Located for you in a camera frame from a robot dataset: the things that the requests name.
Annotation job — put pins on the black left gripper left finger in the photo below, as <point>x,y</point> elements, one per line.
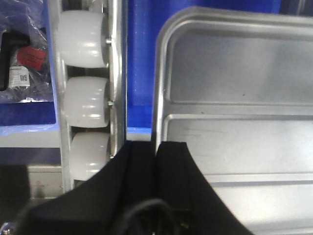
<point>91,208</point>

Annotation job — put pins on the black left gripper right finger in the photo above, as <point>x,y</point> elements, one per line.
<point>180,183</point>

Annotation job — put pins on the silver ribbed metal tray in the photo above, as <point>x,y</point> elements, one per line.
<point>237,87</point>

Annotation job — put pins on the blue bin lower left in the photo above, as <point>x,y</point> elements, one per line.
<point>23,116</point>

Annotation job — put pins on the plastic bag with red label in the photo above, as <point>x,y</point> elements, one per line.
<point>29,79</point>

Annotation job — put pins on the left white roller track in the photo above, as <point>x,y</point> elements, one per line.
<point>88,55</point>

